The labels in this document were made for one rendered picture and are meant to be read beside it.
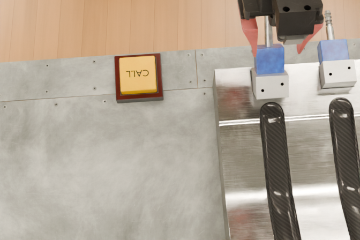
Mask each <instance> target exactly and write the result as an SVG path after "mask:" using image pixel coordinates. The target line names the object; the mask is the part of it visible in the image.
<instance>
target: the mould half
mask: <svg viewBox="0 0 360 240"><path fill-rule="evenodd" d="M318 66H320V63H319V62H316V63H300V64H285V65H284V69H285V71H286V72H287V74H288V75H289V97H283V98H274V99H259V100H257V99H256V97H255V95H254V94H252V83H251V72H250V71H251V68H252V67H237V68H228V69H215V70H214V78H213V98H214V110H215V122H216V135H217V148H218V155H219V167H220V180H221V192H222V205H223V217H224V230H225V237H226V240H274V236H273V230H272V224H271V218H270V214H269V207H268V199H267V190H266V180H265V170H264V158H263V147H262V141H261V131H260V120H259V114H260V110H261V108H262V106H263V105H264V104H266V103H268V102H274V103H277V104H279V105H280V106H281V108H282V109H283V112H284V116H285V125H286V135H287V145H288V155H289V165H290V175H291V184H292V192H293V196H294V202H295V208H296V213H297V218H298V224H299V229H300V232H301V238H302V240H350V237H349V233H348V228H347V225H346V221H345V218H344V214H343V210H342V206H341V201H340V196H339V191H338V184H337V180H336V171H335V163H334V154H333V146H332V137H331V128H330V123H329V112H328V110H329V105H330V103H331V101H332V100H334V99H335V98H345V99H347V100H348V101H349V102H350V103H351V105H352V107H353V108H354V118H355V125H356V133H357V141H358V149H359V157H360V59H356V60H355V68H356V74H357V82H356V83H355V87H346V88H331V89H321V85H320V77H319V69H318Z"/></svg>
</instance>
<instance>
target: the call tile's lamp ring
mask: <svg viewBox="0 0 360 240"><path fill-rule="evenodd" d="M141 56H154V57H156V64H157V81H158V91H159V93H153V94H137V95H121V96H120V83H119V59H120V58H125V57H141ZM115 78H116V100H126V99H141V98H157V97H163V94H162V77H161V60H160V53H158V54H143V55H127V56H115Z"/></svg>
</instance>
